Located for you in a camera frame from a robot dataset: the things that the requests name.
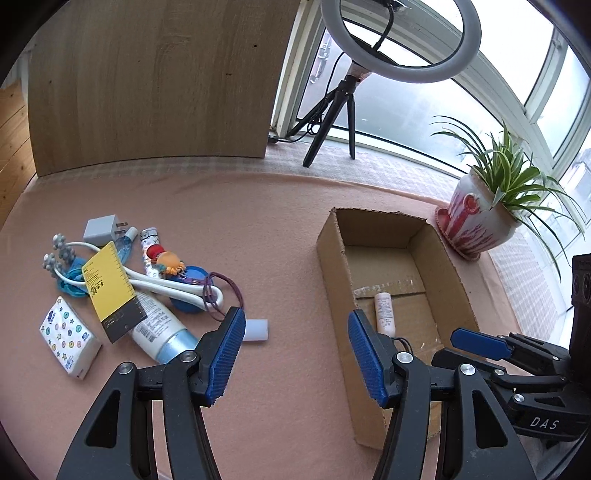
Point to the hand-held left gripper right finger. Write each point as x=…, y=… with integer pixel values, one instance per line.
x=367, y=360

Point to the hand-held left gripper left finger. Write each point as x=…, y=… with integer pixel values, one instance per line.
x=226, y=355

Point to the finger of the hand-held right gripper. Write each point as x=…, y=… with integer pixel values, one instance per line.
x=461, y=361
x=480, y=344

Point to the cardboard box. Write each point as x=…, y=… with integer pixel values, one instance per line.
x=392, y=267

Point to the small blue liquid bottle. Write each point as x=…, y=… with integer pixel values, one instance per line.
x=123, y=247

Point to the white wall charger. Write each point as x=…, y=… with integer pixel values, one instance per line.
x=99, y=228

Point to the white massage roller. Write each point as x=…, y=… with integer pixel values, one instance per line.
x=66, y=254

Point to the white eraser block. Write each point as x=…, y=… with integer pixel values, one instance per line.
x=256, y=330

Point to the small pale pink tube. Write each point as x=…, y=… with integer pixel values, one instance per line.
x=385, y=314

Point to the white blue lotion tube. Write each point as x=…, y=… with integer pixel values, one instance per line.
x=159, y=330

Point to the blue round lid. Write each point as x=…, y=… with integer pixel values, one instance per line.
x=196, y=273

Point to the yellow paper ruler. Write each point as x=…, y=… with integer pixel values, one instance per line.
x=108, y=286

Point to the patterned lip balm tube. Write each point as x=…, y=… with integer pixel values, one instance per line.
x=148, y=236

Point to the patterned tissue pack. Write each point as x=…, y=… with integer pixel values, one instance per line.
x=67, y=334

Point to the green spider plant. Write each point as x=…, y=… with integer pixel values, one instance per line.
x=508, y=170

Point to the black tripod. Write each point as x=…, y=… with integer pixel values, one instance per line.
x=346, y=92

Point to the light wooden board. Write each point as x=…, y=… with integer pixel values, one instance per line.
x=161, y=78

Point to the pine plank panel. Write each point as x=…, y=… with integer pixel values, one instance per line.
x=14, y=138

